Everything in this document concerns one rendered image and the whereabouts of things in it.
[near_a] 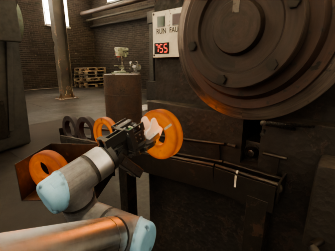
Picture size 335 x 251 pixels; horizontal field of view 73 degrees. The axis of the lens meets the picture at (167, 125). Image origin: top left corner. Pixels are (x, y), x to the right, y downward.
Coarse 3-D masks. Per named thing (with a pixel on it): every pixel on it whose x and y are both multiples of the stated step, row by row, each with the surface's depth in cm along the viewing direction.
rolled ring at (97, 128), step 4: (96, 120) 117; (100, 120) 115; (104, 120) 113; (108, 120) 112; (112, 120) 114; (96, 124) 118; (100, 124) 116; (104, 124) 114; (108, 124) 112; (112, 124) 112; (96, 128) 119; (100, 128) 121; (96, 132) 120; (100, 132) 121; (96, 136) 120; (96, 140) 121
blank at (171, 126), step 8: (152, 112) 67; (160, 112) 65; (168, 112) 66; (160, 120) 66; (168, 120) 64; (176, 120) 65; (168, 128) 64; (176, 128) 63; (168, 136) 65; (176, 136) 63; (160, 144) 69; (168, 144) 66; (176, 144) 64; (152, 152) 70; (160, 152) 68; (168, 152) 66; (176, 152) 67
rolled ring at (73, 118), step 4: (68, 116) 137; (72, 116) 137; (64, 120) 141; (68, 120) 138; (72, 120) 134; (76, 120) 136; (64, 124) 142; (68, 124) 144; (72, 124) 135; (64, 128) 143; (68, 128) 145; (64, 132) 145; (68, 132) 145; (76, 132) 134; (72, 136) 144; (76, 136) 135
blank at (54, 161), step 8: (40, 152) 75; (48, 152) 75; (56, 152) 77; (32, 160) 77; (40, 160) 76; (48, 160) 75; (56, 160) 74; (64, 160) 76; (32, 168) 78; (40, 168) 81; (48, 168) 76; (56, 168) 75; (32, 176) 79; (40, 176) 79
